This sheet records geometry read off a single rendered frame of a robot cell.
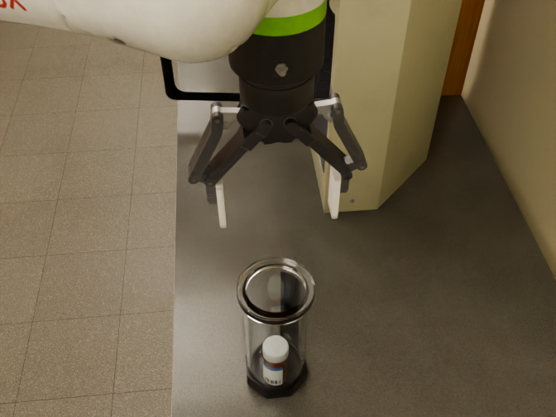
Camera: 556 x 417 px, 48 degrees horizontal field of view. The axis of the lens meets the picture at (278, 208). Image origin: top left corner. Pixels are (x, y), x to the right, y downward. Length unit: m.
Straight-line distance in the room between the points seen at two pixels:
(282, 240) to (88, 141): 1.93
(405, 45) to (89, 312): 1.63
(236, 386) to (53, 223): 1.76
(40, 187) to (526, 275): 2.13
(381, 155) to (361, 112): 0.11
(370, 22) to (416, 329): 0.52
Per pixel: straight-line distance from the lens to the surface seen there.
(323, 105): 0.66
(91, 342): 2.29
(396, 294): 1.16
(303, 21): 0.56
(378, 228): 1.26
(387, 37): 1.05
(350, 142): 0.69
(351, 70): 1.07
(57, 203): 2.77
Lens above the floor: 1.86
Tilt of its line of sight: 46 degrees down
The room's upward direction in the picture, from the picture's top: straight up
